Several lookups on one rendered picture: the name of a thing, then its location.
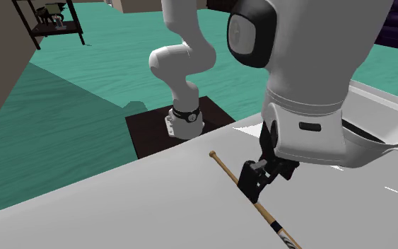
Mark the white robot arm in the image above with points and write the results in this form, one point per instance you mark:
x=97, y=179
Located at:
x=309, y=62

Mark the wooden baseball bat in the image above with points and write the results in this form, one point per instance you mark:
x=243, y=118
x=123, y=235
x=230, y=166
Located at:
x=225, y=168

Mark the black shelf rack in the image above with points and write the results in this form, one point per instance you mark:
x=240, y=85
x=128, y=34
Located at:
x=52, y=28

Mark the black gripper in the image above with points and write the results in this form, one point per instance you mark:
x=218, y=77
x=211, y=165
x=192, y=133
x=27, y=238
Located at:
x=267, y=139

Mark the dark robot stand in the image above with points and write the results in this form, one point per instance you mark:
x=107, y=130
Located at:
x=150, y=132

